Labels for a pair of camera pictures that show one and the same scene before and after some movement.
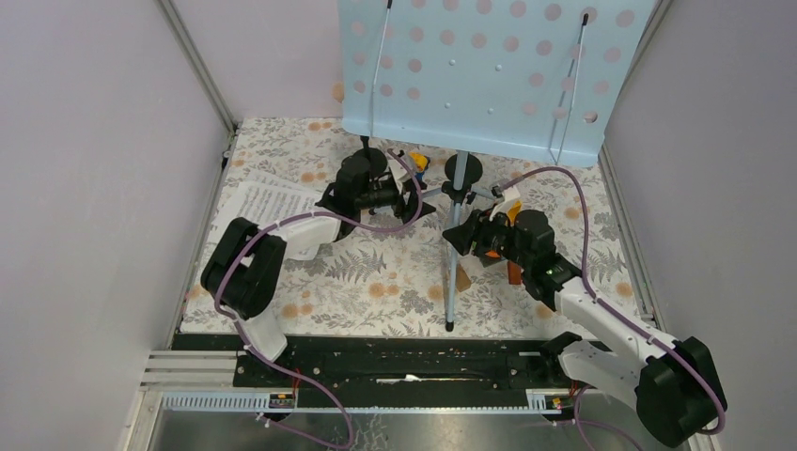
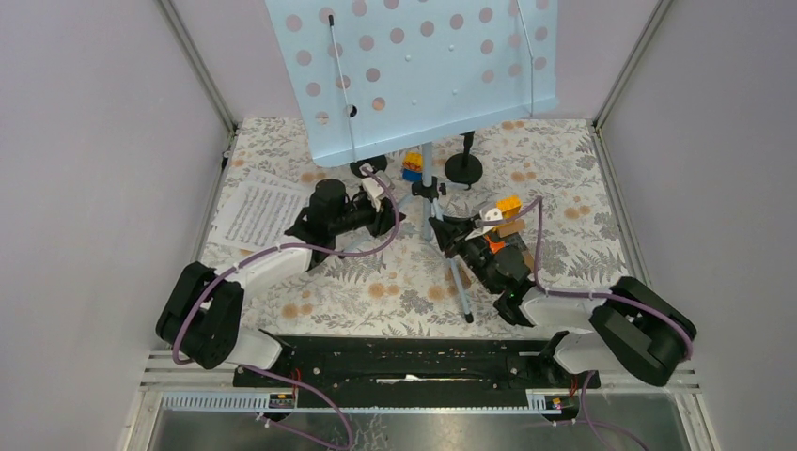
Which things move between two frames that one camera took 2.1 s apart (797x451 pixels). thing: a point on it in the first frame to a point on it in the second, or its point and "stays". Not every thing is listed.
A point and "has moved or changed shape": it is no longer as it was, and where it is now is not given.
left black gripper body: (402, 209) to (377, 225)
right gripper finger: (461, 237) to (445, 232)
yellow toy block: (513, 210) has moved or changed shape
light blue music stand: (530, 80) has moved or changed shape
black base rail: (536, 365) stays
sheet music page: (263, 199) stays
